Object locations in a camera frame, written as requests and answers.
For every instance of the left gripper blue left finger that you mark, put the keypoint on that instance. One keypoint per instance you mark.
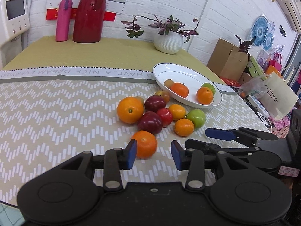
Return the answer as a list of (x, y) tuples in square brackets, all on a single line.
[(115, 160)]

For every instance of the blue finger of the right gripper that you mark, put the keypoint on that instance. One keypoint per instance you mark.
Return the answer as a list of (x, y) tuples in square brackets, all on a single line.
[(239, 134), (211, 148)]

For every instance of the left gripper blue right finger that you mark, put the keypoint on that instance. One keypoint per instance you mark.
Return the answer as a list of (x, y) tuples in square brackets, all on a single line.
[(190, 160)]

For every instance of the oblong green apple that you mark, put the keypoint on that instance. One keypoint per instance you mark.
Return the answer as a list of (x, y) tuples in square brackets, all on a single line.
[(198, 118)]

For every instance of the small yellow-orange mandarin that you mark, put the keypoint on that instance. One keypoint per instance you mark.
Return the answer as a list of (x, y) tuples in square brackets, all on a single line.
[(177, 111)]

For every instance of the bright red small apple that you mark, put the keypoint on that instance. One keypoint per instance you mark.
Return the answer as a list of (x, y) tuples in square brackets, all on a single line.
[(166, 116)]

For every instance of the large front orange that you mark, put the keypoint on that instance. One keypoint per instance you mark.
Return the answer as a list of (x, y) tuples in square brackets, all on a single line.
[(204, 96)]

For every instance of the dark red plum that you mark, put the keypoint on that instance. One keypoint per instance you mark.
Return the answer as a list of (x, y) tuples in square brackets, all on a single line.
[(150, 122), (154, 103)]

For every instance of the round green apple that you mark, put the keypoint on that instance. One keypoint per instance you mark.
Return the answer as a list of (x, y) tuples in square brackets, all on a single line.
[(210, 86)]

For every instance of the red-green tomato fruit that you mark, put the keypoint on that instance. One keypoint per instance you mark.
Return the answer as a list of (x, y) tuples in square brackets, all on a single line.
[(164, 94)]

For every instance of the dark red plum back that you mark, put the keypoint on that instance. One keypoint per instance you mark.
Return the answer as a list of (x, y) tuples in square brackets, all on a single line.
[(154, 103)]

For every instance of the small green-brown fruit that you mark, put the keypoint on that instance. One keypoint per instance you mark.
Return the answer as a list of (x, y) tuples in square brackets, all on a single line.
[(140, 99)]

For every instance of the small tan longan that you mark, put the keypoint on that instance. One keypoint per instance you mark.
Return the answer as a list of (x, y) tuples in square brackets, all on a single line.
[(168, 83)]

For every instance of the clear plastic bag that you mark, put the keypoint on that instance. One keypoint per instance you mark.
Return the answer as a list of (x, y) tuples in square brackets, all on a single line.
[(255, 87)]

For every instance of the cream tote bag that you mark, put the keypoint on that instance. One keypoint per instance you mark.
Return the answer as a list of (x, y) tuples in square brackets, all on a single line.
[(279, 99)]

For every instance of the red envelope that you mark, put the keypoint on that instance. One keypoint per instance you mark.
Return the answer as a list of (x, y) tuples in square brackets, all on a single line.
[(231, 83)]

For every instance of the green gift box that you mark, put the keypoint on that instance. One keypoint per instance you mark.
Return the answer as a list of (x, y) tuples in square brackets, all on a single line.
[(254, 68)]

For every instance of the white ceramic plate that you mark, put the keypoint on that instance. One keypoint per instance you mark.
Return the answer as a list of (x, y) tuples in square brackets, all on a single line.
[(190, 78)]

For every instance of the brown cardboard box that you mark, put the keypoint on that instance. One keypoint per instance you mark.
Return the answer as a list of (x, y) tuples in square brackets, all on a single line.
[(227, 61)]

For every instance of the patterned beige tablecloth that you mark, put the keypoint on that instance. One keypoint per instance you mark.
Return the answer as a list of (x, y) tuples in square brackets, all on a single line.
[(60, 99)]

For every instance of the dark purple plant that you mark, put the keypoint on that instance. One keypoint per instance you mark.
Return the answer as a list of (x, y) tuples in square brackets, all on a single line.
[(244, 46)]

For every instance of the white pot purple plant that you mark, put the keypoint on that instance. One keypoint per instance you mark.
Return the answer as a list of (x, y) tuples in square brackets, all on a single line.
[(170, 35)]

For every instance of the white air conditioner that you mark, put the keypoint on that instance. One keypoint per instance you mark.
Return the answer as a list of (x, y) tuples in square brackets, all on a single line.
[(292, 10)]

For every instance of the red thermos jug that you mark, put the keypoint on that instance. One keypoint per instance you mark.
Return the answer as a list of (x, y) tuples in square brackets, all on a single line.
[(89, 21)]

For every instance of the pink thermos bottle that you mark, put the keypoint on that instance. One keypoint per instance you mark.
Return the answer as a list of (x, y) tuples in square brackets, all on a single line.
[(63, 20)]

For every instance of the white floor water dispenser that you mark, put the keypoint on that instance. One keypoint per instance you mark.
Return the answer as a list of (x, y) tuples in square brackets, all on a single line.
[(15, 24)]

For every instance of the blue round wall ornament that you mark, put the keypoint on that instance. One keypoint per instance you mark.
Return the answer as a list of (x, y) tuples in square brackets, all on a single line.
[(263, 32)]

